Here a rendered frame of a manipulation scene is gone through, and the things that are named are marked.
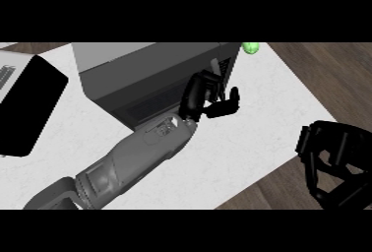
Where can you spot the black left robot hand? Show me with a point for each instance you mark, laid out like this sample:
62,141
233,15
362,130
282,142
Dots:
198,95

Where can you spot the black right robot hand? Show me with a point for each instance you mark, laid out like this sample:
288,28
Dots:
338,157

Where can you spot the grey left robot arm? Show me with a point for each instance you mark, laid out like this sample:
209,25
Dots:
130,157

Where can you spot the dark grey microwave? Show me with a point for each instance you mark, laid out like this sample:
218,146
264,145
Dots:
149,78

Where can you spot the green round object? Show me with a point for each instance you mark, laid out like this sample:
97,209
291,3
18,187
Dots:
249,48

